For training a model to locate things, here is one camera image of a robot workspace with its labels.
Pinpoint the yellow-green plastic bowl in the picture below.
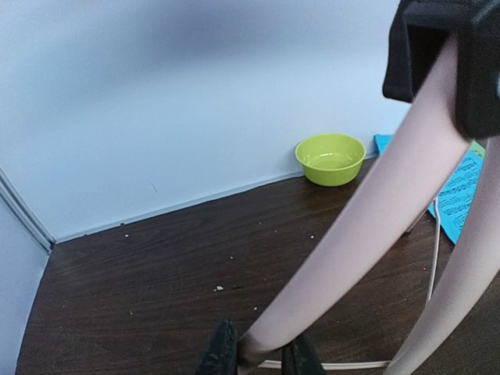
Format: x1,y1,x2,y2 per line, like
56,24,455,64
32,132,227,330
295,134,366,187

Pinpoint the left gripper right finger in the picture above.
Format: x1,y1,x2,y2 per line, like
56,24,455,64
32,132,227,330
281,335,327,375

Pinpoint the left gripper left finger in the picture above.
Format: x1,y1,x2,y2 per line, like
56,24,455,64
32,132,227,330
195,319,238,375

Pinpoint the pink music stand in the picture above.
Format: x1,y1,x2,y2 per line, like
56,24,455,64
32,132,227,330
237,1,499,374

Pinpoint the green sheet music paper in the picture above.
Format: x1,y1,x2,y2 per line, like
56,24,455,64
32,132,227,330
470,141,486,159

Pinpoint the blue sheet music paper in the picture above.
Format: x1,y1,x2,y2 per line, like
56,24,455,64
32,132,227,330
373,134,485,246

